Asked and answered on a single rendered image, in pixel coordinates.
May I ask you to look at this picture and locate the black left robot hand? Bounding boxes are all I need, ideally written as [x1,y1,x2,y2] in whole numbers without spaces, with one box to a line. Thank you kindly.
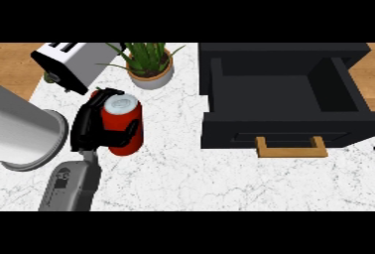
[69,87,140,153]

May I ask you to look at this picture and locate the red can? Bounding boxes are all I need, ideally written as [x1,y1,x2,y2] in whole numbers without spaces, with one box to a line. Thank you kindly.
[90,90,144,157]

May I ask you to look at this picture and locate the black open drawer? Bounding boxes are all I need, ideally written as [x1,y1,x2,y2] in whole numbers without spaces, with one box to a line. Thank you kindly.
[199,57,375,150]

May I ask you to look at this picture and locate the black drawer cabinet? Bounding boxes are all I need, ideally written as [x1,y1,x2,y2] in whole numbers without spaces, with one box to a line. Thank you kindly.
[196,42,372,97]

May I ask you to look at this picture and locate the grey cylindrical appliance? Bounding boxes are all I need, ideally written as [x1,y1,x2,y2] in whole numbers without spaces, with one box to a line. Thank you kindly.
[0,85,70,173]

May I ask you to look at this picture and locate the white toaster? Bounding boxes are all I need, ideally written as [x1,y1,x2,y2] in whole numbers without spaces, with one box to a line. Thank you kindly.
[29,42,126,96]

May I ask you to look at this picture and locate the green potted plant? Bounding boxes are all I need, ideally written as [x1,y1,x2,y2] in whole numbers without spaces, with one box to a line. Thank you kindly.
[94,42,187,91]

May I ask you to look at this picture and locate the wooden drawer handle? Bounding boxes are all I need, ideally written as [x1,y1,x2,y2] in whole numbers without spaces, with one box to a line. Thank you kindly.
[255,135,329,159]

